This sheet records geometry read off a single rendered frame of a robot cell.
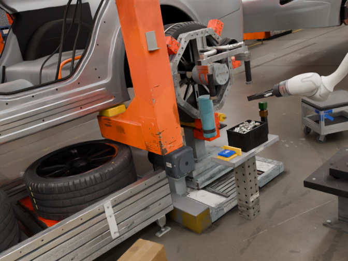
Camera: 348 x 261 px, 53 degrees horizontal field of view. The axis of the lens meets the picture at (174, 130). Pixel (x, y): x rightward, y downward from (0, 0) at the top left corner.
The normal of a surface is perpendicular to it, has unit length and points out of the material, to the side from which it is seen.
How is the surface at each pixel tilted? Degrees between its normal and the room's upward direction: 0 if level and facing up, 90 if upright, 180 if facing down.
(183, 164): 90
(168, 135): 90
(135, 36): 90
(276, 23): 111
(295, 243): 0
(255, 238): 0
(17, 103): 91
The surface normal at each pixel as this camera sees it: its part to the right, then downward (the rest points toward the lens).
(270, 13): -0.68, 0.38
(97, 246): 0.66, 0.14
